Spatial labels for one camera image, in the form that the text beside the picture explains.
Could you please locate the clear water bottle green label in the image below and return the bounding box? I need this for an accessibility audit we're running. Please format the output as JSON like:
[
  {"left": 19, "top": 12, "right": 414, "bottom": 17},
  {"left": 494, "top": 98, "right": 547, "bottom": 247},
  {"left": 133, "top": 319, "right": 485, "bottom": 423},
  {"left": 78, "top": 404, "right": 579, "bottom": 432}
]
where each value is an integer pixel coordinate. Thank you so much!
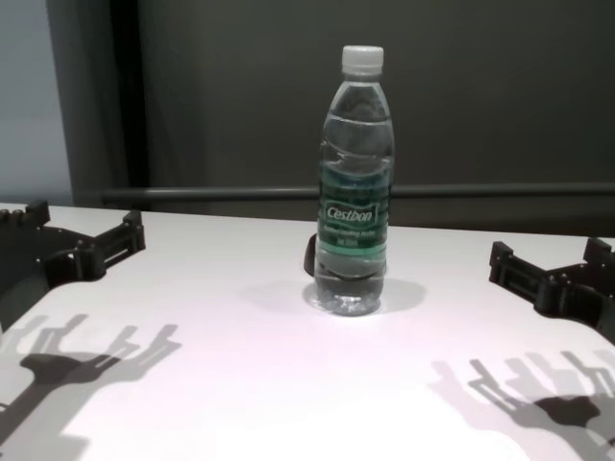
[{"left": 309, "top": 44, "right": 396, "bottom": 317}]

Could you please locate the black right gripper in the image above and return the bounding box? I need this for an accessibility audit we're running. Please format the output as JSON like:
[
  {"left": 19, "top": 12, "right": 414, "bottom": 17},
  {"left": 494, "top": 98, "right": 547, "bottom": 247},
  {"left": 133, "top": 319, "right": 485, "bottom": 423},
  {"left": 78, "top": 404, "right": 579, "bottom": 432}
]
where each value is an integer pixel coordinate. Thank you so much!
[{"left": 488, "top": 237, "right": 615, "bottom": 345}]

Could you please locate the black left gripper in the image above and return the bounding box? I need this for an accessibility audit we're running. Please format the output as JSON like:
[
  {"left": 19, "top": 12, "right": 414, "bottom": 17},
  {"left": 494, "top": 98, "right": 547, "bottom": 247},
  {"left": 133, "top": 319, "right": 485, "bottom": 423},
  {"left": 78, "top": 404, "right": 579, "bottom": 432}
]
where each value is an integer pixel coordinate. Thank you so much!
[{"left": 0, "top": 200, "right": 146, "bottom": 328}]

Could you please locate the small black object behind bottle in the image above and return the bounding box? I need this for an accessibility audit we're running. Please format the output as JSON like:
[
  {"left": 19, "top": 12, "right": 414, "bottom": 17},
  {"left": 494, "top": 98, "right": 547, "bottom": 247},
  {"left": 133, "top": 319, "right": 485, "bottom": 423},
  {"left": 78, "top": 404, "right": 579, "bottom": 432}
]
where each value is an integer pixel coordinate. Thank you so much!
[{"left": 302, "top": 232, "right": 321, "bottom": 279}]

